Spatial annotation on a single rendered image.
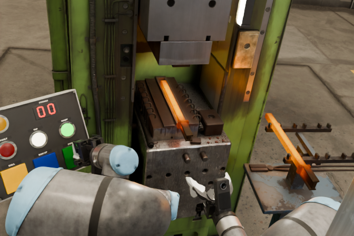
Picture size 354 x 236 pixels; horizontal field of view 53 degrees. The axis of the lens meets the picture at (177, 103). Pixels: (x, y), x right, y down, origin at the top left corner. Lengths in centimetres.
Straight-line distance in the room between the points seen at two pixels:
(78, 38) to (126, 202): 93
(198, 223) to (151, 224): 132
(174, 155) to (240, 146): 51
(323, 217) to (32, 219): 56
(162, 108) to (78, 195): 107
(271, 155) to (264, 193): 146
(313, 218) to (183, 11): 79
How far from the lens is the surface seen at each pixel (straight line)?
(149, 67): 187
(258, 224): 254
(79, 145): 112
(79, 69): 145
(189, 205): 177
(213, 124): 156
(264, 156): 308
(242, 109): 176
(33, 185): 59
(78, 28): 138
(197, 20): 130
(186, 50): 133
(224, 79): 163
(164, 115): 154
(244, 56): 158
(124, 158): 94
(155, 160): 151
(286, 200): 168
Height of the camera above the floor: 185
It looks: 31 degrees down
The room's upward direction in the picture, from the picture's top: 7 degrees clockwise
